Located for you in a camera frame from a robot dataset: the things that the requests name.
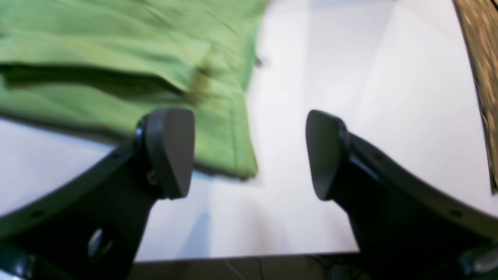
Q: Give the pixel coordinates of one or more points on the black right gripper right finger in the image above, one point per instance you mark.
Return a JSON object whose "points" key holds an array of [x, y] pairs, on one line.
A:
{"points": [[405, 229]]}

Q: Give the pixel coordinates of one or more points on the green T-shirt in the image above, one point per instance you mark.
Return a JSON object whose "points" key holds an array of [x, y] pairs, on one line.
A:
{"points": [[100, 65]]}

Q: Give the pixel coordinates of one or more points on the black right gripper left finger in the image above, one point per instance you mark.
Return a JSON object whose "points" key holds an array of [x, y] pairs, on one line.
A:
{"points": [[91, 228]]}

